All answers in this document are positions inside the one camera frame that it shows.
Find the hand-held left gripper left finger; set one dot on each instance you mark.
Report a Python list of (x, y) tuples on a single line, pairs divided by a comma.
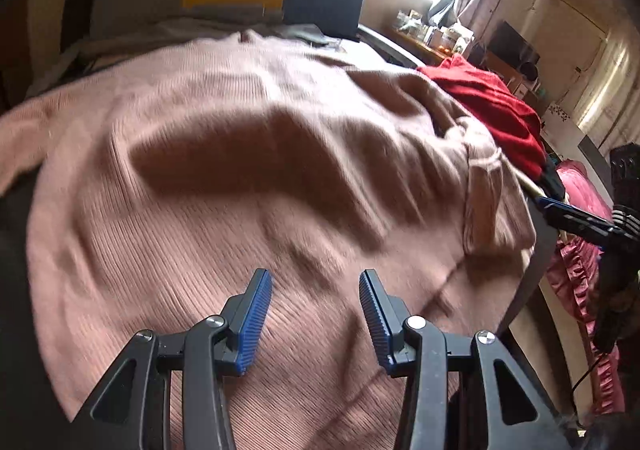
[(252, 325)]

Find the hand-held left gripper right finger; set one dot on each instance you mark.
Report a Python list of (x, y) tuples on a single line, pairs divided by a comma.
[(377, 325)]

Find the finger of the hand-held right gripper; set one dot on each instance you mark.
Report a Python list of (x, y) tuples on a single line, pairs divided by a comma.
[(570, 216)]

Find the pink knitted sweater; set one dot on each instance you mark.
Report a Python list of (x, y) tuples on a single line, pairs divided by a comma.
[(240, 155)]

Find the black garment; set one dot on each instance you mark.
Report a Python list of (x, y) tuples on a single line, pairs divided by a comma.
[(552, 180)]

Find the pink ruffled cloth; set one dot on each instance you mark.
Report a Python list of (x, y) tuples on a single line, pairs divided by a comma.
[(575, 275)]

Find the white door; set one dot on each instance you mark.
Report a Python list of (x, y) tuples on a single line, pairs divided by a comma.
[(600, 90)]

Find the red garment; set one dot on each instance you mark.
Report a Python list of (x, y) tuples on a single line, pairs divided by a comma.
[(495, 105)]

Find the clutter of jars on shelf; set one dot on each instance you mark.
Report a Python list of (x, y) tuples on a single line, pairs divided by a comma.
[(435, 37)]

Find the grey blanket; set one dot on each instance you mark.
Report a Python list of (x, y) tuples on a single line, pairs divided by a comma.
[(130, 37)]

